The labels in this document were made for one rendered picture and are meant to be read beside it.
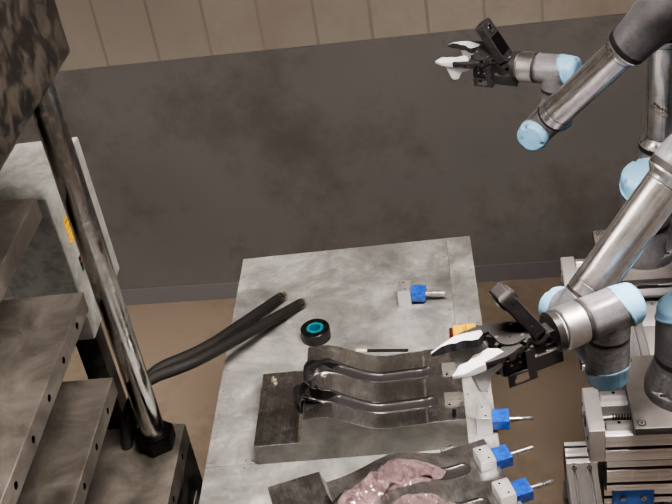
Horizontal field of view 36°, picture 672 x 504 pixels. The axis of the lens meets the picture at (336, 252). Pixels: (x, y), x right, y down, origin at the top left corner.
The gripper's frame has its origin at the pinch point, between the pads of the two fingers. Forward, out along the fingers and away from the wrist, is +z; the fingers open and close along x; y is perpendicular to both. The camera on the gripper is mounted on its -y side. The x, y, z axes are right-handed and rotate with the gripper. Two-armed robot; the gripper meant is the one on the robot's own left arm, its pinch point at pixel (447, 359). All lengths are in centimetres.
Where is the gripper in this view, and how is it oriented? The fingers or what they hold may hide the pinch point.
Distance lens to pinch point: 168.4
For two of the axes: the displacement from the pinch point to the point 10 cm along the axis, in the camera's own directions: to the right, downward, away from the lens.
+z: -9.2, 3.1, -2.2
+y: 1.9, 8.8, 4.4
